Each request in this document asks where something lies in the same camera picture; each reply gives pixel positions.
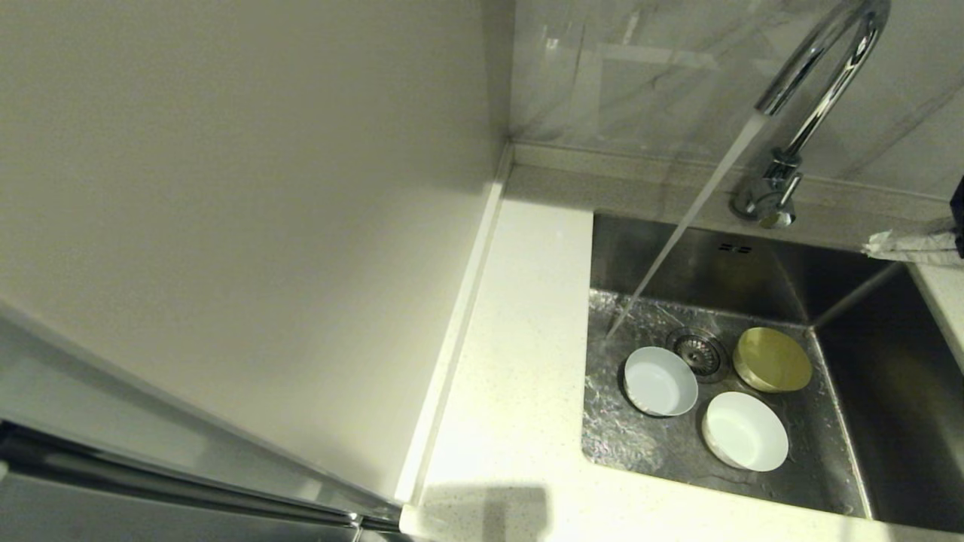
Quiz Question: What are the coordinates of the chrome gooseneck faucet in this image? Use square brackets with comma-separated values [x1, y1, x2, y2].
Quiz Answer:
[732, 0, 892, 230]

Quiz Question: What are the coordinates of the yellow bowl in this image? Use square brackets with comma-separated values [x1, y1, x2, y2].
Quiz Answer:
[732, 327, 814, 394]

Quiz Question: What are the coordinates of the white bowl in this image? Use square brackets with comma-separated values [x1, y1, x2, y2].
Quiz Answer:
[702, 391, 790, 473]

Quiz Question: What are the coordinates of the pale blue bowl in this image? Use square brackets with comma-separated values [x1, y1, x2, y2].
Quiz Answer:
[622, 346, 700, 418]

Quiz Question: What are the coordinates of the stainless steel sink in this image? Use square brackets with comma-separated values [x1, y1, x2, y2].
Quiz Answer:
[581, 212, 964, 534]

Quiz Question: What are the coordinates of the metal sink drain strainer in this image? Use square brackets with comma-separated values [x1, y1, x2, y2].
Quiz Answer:
[666, 327, 730, 385]

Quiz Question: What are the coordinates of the white counter edge strip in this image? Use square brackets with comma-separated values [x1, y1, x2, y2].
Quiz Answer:
[395, 147, 514, 505]

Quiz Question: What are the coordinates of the dark appliance door handle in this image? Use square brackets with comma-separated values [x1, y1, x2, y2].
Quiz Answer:
[0, 422, 404, 532]

